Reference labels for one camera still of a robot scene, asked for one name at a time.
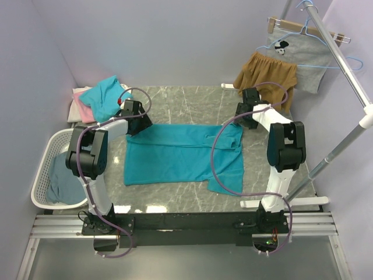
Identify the teal t shirt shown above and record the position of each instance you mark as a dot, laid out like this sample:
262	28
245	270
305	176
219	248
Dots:
175	153

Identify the folded pink t shirt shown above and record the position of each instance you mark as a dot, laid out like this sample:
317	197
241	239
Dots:
85	111

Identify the grey panda cloth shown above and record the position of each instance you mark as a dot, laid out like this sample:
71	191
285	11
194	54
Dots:
308	53

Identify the folded white t shirt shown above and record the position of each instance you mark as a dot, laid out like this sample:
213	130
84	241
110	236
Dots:
74	113

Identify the wooden clip hanger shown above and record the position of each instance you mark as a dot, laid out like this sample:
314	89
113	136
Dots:
299	28

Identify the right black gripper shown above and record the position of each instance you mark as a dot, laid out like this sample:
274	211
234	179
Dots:
252	125

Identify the brown shorts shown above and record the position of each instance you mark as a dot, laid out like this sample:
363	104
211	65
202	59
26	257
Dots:
274	79

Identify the metal clothes rack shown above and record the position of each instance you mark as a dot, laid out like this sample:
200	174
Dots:
365	123

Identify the white laundry basket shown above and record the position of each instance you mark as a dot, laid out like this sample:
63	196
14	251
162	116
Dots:
57	144

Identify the light blue wire hanger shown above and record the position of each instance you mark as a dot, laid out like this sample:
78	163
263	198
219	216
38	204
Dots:
283	16

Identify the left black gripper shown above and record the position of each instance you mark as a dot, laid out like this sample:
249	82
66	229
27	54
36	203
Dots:
145	122

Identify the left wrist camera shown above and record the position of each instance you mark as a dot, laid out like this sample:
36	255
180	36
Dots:
121	103

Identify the aluminium rail frame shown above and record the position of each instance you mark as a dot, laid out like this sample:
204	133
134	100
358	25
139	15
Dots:
71	227

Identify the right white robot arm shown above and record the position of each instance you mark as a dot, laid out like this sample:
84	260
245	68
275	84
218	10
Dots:
286	151

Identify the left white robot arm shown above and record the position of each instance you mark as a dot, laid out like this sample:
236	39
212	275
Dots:
88	153

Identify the folded cyan t shirt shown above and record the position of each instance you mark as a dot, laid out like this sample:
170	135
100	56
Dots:
103	99

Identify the grey-blue t shirt in basket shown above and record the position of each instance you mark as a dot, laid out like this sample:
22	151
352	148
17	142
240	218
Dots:
64	187

